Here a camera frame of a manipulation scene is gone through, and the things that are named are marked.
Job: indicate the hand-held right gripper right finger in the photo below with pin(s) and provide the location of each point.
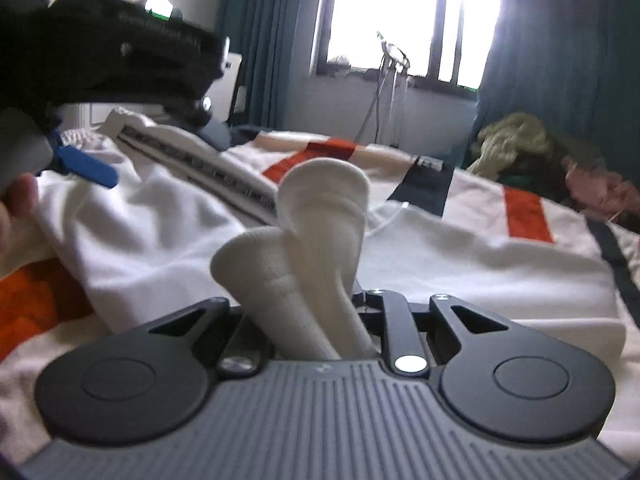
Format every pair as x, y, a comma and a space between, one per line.
395, 325

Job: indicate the striped orange black cream blanket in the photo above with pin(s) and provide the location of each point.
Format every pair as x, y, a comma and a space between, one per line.
527, 215

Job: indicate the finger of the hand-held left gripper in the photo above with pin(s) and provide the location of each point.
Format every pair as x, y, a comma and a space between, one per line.
87, 169
215, 135

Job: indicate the person's left hand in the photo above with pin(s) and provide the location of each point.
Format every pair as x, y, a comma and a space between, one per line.
17, 197

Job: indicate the white fluffy item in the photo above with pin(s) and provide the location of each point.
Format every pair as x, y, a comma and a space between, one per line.
341, 61

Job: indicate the dark clothes heap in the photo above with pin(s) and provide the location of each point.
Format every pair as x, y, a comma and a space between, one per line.
540, 175

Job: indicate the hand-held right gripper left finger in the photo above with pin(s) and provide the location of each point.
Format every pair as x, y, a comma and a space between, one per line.
237, 342

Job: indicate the pink garment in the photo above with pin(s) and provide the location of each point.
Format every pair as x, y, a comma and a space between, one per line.
600, 185

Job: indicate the white garment steamer stand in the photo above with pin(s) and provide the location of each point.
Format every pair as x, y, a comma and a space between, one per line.
392, 90

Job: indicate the white pants with striped trim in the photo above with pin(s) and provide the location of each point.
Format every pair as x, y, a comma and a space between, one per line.
150, 240

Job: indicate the window with dark frame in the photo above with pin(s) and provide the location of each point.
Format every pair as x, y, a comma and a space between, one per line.
390, 10

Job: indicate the yellow-green fluffy cloth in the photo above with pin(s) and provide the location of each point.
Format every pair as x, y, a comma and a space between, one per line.
515, 140

